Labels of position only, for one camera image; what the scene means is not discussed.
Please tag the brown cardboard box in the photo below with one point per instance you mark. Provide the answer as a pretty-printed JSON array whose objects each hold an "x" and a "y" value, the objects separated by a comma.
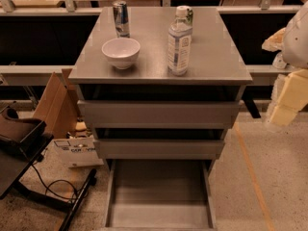
[{"x": 58, "y": 105}]

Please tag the grey drawer cabinet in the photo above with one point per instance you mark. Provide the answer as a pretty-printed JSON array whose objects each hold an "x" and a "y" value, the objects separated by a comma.
[{"x": 216, "y": 70}]

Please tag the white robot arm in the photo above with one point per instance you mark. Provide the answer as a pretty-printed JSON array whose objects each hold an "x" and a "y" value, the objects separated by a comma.
[{"x": 298, "y": 22}]

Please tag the black side table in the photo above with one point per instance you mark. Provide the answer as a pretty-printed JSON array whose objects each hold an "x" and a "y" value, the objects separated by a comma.
[{"x": 12, "y": 169}]

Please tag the grey drawer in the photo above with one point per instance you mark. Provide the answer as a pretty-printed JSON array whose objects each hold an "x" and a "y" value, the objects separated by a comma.
[
  {"x": 158, "y": 149},
  {"x": 162, "y": 115},
  {"x": 159, "y": 195}
]

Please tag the grey bottom drawer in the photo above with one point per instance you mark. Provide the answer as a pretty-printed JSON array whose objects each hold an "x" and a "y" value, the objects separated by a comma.
[{"x": 159, "y": 195}]

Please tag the silver blue drink can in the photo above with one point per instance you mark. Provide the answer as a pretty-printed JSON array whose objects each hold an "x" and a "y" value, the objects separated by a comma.
[{"x": 121, "y": 19}]

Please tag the clear plastic water bottle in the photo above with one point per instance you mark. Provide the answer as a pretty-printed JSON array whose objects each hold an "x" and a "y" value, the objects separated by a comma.
[{"x": 179, "y": 42}]

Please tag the grey metal shelf rail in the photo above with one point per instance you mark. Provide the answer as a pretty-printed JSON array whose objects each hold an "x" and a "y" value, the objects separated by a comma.
[{"x": 30, "y": 75}]

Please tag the white ceramic bowl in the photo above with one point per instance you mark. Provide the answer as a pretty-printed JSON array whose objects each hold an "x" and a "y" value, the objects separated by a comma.
[{"x": 121, "y": 52}]

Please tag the white printed carton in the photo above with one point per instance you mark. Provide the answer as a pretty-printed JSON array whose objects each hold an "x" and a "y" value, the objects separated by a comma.
[{"x": 78, "y": 152}]

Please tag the grey top drawer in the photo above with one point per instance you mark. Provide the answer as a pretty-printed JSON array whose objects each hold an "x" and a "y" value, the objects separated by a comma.
[{"x": 162, "y": 115}]

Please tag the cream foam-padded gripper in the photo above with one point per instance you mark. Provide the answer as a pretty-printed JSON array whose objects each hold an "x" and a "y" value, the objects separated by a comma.
[{"x": 296, "y": 40}]

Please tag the grey middle drawer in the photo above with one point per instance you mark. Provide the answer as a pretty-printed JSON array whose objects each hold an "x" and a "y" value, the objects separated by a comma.
[{"x": 158, "y": 149}]

